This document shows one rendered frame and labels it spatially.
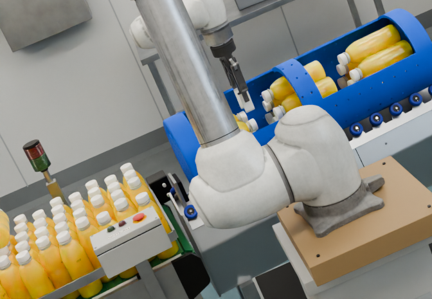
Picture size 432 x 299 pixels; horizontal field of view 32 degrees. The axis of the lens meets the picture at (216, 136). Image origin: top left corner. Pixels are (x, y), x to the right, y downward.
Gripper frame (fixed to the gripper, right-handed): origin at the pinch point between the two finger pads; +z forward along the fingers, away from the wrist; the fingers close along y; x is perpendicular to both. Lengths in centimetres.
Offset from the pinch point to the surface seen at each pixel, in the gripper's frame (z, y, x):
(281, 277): 105, 65, 2
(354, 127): 22.9, -5.9, -29.1
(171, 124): -3.0, 0.9, 24.2
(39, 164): 1, 37, 69
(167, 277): 34, -18, 46
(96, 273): 23, -16, 64
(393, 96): 18.7, -7.3, -44.5
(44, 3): -17, 313, 41
